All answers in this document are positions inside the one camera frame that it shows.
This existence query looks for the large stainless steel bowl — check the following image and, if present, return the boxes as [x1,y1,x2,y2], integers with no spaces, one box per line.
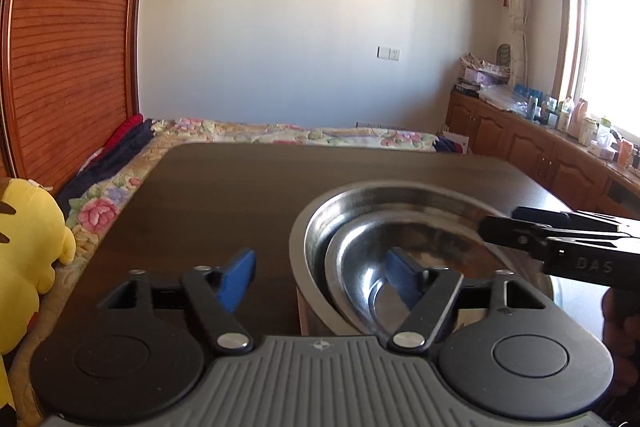
[289,179,557,338]

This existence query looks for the pile of newspapers and boxes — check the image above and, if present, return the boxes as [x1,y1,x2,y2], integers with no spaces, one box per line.
[457,53,513,95]

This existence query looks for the white paper bag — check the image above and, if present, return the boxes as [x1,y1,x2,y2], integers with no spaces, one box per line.
[442,132,471,155]

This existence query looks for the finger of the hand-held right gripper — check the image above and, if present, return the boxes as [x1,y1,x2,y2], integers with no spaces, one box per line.
[477,214,551,260]
[512,206,621,236]

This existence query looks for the red knit garment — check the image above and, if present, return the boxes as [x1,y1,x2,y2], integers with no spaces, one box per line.
[87,114,146,168]

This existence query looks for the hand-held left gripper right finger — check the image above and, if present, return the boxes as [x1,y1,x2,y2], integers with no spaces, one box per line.
[385,247,547,354]

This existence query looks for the bright window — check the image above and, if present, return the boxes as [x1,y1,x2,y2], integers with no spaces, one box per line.
[555,0,640,142]

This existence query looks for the floral blanket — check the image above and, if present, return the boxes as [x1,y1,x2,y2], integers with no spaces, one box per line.
[7,117,441,427]

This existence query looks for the medium stainless steel bowl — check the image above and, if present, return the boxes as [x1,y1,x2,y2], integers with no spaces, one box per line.
[324,209,506,343]

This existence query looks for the navy garment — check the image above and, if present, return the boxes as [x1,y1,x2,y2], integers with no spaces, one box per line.
[55,119,156,208]

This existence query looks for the wooden cabinet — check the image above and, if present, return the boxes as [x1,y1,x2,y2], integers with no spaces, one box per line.
[445,89,640,218]

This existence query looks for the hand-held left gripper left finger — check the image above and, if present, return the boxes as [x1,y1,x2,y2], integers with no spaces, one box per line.
[97,248,257,355]

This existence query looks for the wooden louvred wardrobe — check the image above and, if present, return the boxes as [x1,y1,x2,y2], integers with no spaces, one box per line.
[0,0,156,192]

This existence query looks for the clear plastic bags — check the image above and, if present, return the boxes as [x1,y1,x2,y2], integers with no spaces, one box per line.
[477,86,528,112]

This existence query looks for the tissue box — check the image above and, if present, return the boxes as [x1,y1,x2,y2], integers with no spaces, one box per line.
[587,141,616,160]

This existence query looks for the yellow plush toy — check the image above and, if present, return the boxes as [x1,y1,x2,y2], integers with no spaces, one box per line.
[0,177,77,408]

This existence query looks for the white bottle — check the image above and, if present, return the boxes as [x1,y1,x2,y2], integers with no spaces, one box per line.
[557,97,574,131]

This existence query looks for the cream jar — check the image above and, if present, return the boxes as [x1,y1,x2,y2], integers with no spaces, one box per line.
[579,117,599,146]

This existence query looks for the person's right hand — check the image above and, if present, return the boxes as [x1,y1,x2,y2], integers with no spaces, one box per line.
[600,286,640,403]

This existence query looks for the pink container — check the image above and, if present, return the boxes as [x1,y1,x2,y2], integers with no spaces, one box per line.
[570,99,590,138]

